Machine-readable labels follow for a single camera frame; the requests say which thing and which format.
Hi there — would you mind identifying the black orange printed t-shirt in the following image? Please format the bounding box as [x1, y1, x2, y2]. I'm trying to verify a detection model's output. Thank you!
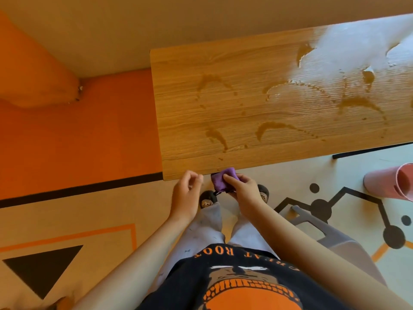
[137, 243, 352, 310]

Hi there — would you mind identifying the person's right hand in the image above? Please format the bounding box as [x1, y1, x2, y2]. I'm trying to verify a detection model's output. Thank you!
[223, 173, 267, 220]

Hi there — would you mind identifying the pink plastic bucket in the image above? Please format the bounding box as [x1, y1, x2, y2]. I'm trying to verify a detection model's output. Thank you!
[364, 163, 413, 202]

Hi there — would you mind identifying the person's left hand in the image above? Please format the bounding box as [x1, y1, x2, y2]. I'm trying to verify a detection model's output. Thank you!
[168, 170, 204, 223]

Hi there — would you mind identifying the black plush-trimmed slipper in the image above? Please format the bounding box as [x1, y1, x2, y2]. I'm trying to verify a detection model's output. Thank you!
[199, 190, 219, 209]
[257, 184, 270, 204]

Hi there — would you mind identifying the person's left forearm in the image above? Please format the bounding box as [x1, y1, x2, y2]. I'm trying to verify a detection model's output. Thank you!
[72, 215, 191, 310]

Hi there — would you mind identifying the purple cleaning cloth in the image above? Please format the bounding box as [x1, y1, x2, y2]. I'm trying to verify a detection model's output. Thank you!
[211, 167, 240, 195]

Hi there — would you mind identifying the grey chair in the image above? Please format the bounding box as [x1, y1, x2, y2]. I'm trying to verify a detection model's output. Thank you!
[291, 205, 388, 286]

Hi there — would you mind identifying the wooden table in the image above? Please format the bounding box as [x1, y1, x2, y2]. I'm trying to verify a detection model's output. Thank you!
[150, 13, 413, 182]

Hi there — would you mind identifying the person's right forearm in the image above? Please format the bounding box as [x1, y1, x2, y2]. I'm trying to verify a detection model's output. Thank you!
[240, 202, 413, 310]

